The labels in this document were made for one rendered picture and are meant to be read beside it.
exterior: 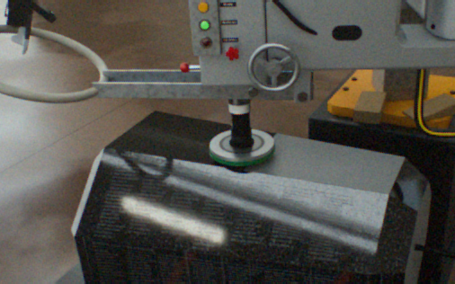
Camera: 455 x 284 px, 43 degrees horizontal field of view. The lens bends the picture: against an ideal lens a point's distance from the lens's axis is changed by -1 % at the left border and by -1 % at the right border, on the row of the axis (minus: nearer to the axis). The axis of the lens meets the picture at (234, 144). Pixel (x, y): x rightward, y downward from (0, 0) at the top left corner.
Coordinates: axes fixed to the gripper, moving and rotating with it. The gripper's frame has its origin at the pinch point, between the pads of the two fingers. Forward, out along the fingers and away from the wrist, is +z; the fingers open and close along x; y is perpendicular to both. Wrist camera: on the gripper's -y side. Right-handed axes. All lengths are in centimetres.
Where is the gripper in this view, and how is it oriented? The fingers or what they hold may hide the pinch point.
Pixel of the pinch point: (22, 45)
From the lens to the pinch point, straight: 222.0
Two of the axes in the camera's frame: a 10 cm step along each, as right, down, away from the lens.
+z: -3.3, 8.2, 4.7
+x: 3.8, 5.7, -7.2
